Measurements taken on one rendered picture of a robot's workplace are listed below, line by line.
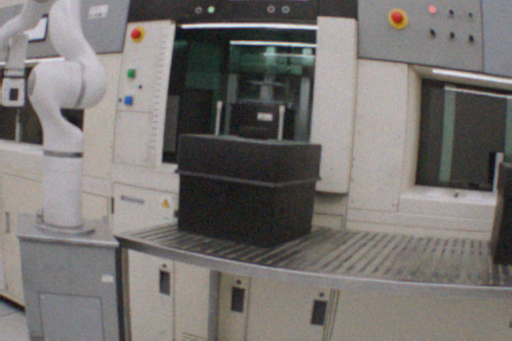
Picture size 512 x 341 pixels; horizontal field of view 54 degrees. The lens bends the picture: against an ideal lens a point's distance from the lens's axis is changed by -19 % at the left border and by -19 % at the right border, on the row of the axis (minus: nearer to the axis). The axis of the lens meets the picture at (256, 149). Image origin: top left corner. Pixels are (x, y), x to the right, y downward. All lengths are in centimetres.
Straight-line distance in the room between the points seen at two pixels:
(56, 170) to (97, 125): 87
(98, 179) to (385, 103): 111
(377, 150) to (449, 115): 52
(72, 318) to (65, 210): 28
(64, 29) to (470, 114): 151
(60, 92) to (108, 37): 90
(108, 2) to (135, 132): 55
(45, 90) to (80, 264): 43
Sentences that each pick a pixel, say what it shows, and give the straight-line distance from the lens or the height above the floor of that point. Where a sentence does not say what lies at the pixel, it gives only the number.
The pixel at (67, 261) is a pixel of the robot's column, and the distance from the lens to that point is 138.
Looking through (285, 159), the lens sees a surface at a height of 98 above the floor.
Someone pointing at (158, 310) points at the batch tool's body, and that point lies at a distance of 221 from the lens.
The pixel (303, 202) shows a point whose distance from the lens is 162.
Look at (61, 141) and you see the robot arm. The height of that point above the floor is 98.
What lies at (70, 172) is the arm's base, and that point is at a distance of 142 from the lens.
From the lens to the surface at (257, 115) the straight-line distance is 249.
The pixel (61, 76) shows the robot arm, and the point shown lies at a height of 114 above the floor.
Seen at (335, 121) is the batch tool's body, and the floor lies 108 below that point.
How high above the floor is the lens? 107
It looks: 3 degrees down
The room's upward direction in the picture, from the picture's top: 5 degrees clockwise
